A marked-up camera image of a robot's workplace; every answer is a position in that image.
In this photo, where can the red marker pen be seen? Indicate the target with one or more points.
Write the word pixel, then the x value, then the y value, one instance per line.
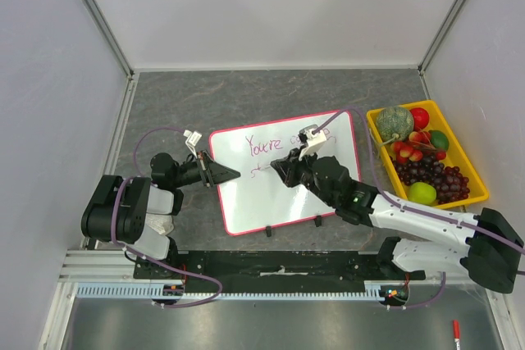
pixel 456 334

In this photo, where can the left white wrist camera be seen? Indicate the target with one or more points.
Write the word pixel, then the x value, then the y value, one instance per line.
pixel 192 139

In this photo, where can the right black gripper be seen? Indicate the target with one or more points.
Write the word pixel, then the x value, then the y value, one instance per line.
pixel 298 166

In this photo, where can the dark purple grape bunch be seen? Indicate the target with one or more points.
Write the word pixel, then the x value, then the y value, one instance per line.
pixel 450 184

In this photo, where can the crumpled clear plastic bag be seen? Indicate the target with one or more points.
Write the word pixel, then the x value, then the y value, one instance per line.
pixel 162 224

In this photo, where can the yellow plastic fruit bin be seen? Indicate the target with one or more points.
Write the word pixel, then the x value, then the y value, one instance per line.
pixel 455 156

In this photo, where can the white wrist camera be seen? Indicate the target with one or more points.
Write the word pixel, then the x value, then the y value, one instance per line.
pixel 192 139
pixel 311 138

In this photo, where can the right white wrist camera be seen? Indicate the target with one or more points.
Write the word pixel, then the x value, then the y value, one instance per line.
pixel 311 138

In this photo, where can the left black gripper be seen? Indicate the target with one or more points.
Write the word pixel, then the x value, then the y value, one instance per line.
pixel 212 172

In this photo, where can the green lime fruit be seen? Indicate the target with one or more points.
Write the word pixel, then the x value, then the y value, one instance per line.
pixel 439 140

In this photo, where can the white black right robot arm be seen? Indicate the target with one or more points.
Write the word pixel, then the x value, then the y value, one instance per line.
pixel 485 247

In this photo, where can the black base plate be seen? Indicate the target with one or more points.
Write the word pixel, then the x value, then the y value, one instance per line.
pixel 292 272

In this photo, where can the red apple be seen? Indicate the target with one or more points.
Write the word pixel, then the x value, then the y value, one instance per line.
pixel 421 118

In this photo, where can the green netted melon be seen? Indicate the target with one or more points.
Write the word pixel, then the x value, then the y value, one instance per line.
pixel 394 123

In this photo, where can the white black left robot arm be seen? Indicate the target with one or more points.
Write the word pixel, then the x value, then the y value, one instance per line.
pixel 118 210

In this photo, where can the green apple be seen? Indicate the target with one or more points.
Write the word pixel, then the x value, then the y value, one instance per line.
pixel 422 193

